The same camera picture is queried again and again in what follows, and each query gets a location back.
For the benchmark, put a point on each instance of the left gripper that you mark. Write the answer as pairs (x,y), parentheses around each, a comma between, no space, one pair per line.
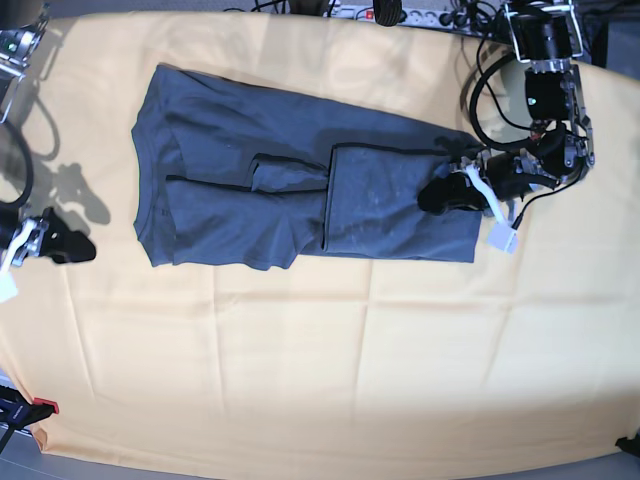
(476,182)

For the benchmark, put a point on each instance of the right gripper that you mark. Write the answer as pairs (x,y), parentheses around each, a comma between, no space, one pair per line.
(59,243)

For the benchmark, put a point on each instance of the blue-grey T-shirt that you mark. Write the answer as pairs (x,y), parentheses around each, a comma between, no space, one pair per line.
(232,173)

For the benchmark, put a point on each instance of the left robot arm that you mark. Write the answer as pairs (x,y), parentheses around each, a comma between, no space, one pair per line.
(557,152)

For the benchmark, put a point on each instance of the blue and red clamp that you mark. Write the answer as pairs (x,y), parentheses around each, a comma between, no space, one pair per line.
(17,413)

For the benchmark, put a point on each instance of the white power strip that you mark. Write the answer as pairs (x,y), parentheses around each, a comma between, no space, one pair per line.
(408,17)

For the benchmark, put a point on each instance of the yellow table cloth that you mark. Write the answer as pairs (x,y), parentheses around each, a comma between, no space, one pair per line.
(334,368)

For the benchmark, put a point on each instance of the black clamp at right edge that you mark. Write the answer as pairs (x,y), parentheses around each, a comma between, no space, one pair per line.
(630,446)

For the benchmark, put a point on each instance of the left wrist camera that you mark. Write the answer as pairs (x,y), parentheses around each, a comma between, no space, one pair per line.
(503,237)

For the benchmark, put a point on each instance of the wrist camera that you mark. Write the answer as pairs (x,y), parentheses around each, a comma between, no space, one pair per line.
(503,237)
(8,287)

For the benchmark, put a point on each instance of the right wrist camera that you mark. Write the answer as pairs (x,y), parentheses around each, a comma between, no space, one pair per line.
(8,287)

